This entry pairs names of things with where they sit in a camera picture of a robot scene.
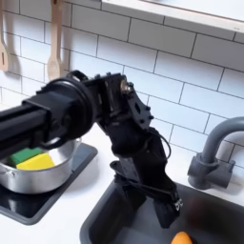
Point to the steel pot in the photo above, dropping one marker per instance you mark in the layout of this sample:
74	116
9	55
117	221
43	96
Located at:
38	181

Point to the yellow block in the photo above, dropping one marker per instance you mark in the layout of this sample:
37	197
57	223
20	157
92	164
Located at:
36	162

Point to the green block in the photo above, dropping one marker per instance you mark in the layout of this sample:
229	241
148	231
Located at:
24	155

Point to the orange toy vegetable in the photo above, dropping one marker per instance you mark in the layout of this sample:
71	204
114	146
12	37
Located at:
181	239

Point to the dark grey sink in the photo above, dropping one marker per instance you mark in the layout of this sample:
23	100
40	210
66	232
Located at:
209	219

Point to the dark grey tap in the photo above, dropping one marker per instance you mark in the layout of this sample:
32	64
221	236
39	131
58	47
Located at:
206	165

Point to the black stove top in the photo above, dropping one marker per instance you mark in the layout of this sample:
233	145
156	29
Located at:
76	171

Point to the wooden spoon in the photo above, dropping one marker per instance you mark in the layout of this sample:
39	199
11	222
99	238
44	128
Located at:
56	47

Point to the wooden slotted spatula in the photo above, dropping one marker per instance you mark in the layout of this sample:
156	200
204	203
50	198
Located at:
3	57

